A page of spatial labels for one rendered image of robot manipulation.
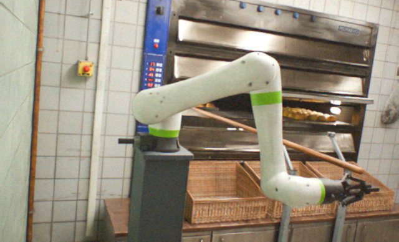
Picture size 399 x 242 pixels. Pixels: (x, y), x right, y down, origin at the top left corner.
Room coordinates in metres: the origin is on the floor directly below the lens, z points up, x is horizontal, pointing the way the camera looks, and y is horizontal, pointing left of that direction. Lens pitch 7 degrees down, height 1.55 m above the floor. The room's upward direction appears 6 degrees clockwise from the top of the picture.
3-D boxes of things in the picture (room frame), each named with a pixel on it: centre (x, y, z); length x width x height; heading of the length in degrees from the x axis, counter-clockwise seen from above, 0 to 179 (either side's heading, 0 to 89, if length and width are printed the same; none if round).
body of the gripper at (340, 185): (1.29, -0.55, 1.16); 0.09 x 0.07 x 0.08; 113
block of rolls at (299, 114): (3.56, -1.02, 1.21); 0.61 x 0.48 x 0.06; 22
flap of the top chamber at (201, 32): (2.94, -0.64, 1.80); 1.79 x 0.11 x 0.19; 112
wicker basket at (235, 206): (2.47, -0.21, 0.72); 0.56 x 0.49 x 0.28; 113
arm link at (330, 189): (1.26, -0.48, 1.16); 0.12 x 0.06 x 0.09; 23
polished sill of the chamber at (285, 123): (2.96, -0.63, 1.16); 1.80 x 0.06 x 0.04; 112
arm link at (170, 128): (1.46, 0.12, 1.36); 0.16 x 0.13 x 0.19; 163
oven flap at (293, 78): (2.94, -0.64, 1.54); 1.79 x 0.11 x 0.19; 112
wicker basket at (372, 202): (2.92, -1.32, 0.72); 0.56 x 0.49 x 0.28; 113
